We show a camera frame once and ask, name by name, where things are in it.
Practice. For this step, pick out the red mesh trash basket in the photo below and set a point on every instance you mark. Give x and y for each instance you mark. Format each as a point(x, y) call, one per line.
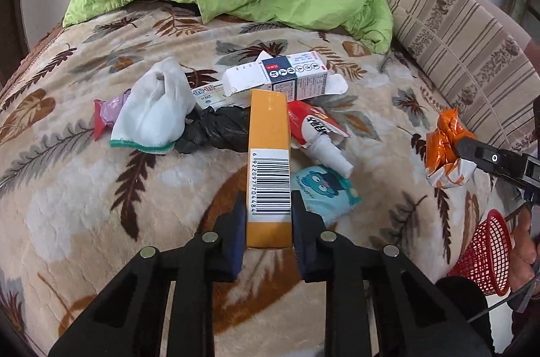
point(485, 261)

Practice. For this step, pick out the leaf pattern beige blanket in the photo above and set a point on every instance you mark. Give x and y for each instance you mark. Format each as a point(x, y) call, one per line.
point(75, 210)

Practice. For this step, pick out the white cloth green trim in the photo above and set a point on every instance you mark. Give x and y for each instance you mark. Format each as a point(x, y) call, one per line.
point(153, 117)

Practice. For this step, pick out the black plastic bag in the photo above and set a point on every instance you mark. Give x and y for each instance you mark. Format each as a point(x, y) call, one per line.
point(222, 128)

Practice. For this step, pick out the purple red candy wrapper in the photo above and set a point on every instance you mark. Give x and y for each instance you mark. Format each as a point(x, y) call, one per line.
point(106, 113)

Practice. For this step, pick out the white blue medicine carton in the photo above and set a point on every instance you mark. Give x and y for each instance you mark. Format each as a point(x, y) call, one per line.
point(299, 76)

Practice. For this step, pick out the red white tube package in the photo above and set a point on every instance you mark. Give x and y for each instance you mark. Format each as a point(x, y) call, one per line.
point(318, 136)

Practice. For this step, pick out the striped beige pillow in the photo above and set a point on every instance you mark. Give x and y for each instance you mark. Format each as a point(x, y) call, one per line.
point(482, 63)

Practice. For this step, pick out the light blue tissue pack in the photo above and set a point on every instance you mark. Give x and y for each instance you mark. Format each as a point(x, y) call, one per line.
point(325, 192)

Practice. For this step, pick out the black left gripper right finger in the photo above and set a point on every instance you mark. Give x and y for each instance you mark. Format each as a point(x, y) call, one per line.
point(377, 302)

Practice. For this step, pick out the person's right hand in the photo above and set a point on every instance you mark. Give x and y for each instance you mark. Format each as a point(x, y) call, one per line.
point(524, 252)

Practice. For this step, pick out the long white pill box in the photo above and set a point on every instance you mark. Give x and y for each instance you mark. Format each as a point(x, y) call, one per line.
point(212, 96)

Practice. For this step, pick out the orange barcode carton box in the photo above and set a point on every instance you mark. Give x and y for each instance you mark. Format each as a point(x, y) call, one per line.
point(268, 195)

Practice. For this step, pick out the orange white snack wrapper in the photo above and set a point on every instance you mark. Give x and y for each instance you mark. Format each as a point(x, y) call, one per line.
point(444, 168)

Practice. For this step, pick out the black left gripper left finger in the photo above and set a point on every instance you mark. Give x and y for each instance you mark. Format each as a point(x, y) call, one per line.
point(162, 300)

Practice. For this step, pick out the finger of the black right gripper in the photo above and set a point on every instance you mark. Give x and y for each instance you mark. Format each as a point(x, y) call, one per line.
point(519, 170)

